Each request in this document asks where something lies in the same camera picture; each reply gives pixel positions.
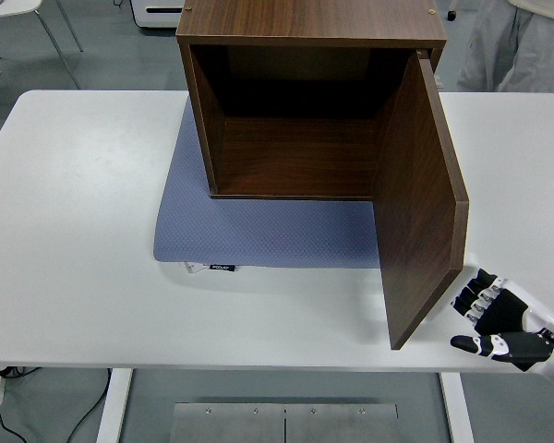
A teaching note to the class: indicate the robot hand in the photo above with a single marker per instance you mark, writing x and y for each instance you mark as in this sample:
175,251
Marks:
503,314

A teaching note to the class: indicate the brown wooden cabinet door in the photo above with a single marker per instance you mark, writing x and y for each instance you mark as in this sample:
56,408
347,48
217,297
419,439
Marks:
420,207

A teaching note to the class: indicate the brown wooden cabinet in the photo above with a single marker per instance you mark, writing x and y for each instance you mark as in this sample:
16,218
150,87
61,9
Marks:
304,18

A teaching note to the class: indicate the white table leg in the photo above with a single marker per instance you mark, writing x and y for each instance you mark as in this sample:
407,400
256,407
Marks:
457,410
113,406

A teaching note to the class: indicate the grey metal plate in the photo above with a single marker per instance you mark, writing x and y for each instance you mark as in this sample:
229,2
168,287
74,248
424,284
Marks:
226,424
341,424

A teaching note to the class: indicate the blue textured mat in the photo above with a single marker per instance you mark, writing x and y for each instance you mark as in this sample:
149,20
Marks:
258,231

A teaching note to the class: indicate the person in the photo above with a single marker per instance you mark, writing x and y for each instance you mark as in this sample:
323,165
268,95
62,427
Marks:
512,46

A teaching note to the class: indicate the black mat label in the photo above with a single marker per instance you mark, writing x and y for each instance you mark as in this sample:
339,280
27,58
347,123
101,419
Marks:
223,267

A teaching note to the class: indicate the office chair base with casters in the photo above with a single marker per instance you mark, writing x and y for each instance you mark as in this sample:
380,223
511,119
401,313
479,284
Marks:
452,15

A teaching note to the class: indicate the white mat tag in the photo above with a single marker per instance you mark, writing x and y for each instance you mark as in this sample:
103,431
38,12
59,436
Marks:
193,267

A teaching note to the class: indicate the white table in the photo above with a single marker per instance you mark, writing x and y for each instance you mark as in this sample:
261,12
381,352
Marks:
74,231

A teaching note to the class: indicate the white appliance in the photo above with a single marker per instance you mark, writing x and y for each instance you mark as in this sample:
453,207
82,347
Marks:
159,16

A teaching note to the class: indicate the white chair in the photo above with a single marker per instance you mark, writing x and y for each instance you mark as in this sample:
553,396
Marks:
14,5

